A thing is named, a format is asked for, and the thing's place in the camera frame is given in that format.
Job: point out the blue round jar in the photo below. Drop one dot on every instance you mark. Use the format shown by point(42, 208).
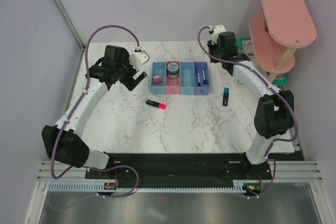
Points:
point(173, 70)

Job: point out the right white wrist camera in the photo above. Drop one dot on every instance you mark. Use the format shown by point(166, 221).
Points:
point(215, 31)

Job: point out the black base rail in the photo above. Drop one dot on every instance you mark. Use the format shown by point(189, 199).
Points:
point(181, 169)

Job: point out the pink eraser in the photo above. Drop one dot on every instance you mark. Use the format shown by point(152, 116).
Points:
point(157, 80)

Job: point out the black tip whiteboard marker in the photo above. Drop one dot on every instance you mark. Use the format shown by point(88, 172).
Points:
point(198, 79)

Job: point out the light blue storage bin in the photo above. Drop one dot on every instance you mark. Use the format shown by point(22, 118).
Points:
point(187, 78)

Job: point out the pink storage bin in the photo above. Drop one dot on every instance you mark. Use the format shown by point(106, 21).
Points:
point(172, 86)

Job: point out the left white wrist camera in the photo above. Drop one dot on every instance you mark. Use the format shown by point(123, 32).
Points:
point(138, 58)

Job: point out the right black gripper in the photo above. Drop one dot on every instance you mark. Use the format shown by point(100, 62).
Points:
point(211, 47)

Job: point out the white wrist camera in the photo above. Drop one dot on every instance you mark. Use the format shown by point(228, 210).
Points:
point(138, 58)
point(215, 31)

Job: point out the green book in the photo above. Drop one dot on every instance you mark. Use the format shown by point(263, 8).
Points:
point(280, 80)

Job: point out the blue cap black highlighter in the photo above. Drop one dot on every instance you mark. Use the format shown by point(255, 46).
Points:
point(225, 96)

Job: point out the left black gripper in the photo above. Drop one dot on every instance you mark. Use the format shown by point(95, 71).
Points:
point(141, 76)

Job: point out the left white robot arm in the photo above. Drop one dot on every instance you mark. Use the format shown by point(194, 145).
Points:
point(63, 141)

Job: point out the blue cap whiteboard marker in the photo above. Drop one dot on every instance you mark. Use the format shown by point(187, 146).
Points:
point(204, 78)

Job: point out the white slotted cable duct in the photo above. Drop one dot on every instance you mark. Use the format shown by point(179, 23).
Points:
point(110, 186)

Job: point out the pink cap black highlighter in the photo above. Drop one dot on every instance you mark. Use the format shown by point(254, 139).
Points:
point(156, 104)

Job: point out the pink two-tier wooden shelf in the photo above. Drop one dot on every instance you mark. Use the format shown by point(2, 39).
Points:
point(283, 27)

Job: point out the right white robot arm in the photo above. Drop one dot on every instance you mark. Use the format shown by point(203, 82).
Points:
point(274, 115)

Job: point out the purple storage bin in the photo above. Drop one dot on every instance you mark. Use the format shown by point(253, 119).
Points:
point(198, 66)

